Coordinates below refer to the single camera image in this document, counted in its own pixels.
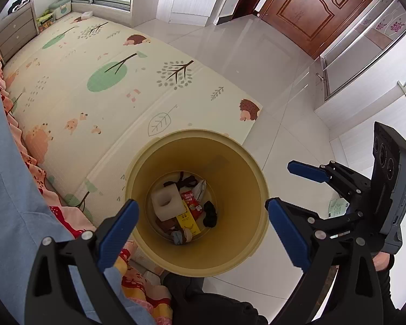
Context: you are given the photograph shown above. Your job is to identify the pink floral bed skirt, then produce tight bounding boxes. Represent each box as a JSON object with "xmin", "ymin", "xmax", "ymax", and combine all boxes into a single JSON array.
[{"xmin": 0, "ymin": 45, "xmax": 174, "ymax": 325}]

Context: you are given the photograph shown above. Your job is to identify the dark maroon sock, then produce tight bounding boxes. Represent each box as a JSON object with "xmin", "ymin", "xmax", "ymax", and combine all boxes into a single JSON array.
[{"xmin": 163, "ymin": 172, "xmax": 199, "ymax": 190}]

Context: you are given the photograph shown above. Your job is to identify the green white storage box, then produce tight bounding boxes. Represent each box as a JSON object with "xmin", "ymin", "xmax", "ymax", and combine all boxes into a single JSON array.
[{"xmin": 48, "ymin": 0, "xmax": 72, "ymax": 20}]

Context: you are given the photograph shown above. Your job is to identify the white grey sock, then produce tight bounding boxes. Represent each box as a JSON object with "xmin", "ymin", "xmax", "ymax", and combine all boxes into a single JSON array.
[{"xmin": 191, "ymin": 180, "xmax": 207, "ymax": 202}]

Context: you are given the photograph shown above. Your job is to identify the yellow trash bin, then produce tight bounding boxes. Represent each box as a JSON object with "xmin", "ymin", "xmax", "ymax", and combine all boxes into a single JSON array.
[{"xmin": 126, "ymin": 130, "xmax": 268, "ymax": 277}]

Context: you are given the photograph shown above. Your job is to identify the black clothes on nightstand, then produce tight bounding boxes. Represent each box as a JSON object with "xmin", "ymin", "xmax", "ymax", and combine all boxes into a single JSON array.
[{"xmin": 8, "ymin": 0, "xmax": 31, "ymax": 15}]

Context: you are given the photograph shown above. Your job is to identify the blue bed sheet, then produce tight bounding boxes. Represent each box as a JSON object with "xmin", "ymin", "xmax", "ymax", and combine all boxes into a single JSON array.
[{"xmin": 0, "ymin": 92, "xmax": 154, "ymax": 324}]

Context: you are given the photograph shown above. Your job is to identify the yellow carton box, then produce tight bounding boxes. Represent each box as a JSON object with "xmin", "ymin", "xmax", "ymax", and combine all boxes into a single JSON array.
[{"xmin": 176, "ymin": 200, "xmax": 201, "ymax": 238}]

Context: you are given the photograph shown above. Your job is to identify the person's right hand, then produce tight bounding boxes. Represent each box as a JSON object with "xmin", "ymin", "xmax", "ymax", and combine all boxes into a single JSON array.
[{"xmin": 372, "ymin": 252, "xmax": 390, "ymax": 271}]

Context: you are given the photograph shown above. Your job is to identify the blue brown cream sock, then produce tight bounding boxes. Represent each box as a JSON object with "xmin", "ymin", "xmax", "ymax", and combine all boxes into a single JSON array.
[{"xmin": 171, "ymin": 228, "xmax": 193, "ymax": 245}]

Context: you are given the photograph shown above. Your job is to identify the cartoon play mat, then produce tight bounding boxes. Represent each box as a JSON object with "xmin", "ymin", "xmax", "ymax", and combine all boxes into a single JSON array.
[{"xmin": 3, "ymin": 12, "xmax": 262, "ymax": 224}]

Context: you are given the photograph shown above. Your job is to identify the black sock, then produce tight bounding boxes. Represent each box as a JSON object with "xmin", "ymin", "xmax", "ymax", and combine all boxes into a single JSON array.
[{"xmin": 203, "ymin": 201, "xmax": 218, "ymax": 228}]

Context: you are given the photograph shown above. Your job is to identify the black sleeved right forearm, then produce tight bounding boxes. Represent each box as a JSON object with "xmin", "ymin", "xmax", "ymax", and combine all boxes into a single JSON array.
[{"xmin": 376, "ymin": 255, "xmax": 400, "ymax": 324}]

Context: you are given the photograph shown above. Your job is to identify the red snack wrapper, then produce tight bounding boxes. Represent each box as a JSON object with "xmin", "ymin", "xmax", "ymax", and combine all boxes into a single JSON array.
[{"xmin": 180, "ymin": 190, "xmax": 203, "ymax": 220}]

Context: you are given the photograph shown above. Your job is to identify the brown wooden door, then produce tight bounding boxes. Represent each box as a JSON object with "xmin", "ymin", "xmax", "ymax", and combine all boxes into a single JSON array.
[{"xmin": 232, "ymin": 0, "xmax": 372, "ymax": 59}]

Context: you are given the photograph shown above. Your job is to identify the grey nightstand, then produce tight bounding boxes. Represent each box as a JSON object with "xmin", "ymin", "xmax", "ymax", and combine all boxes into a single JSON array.
[{"xmin": 0, "ymin": 2, "xmax": 38, "ymax": 62}]

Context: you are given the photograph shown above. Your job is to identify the white foam block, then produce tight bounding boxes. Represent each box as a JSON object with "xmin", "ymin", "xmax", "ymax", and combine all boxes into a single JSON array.
[{"xmin": 151, "ymin": 185, "xmax": 186, "ymax": 222}]

